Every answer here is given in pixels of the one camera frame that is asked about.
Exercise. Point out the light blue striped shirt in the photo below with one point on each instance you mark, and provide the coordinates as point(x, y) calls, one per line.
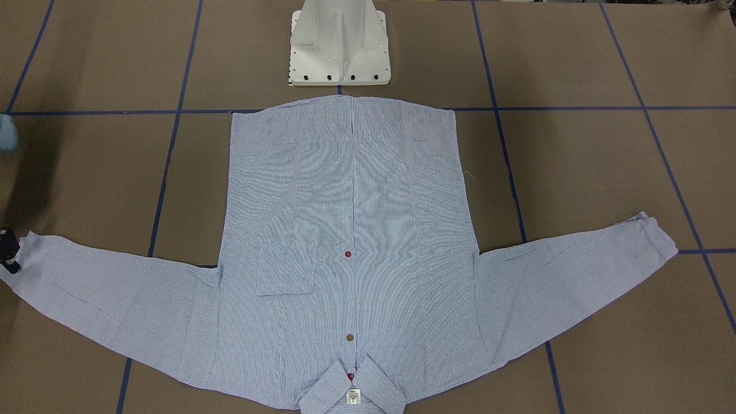
point(349, 277)

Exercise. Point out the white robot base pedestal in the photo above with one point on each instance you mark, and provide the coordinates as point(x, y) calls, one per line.
point(339, 43)

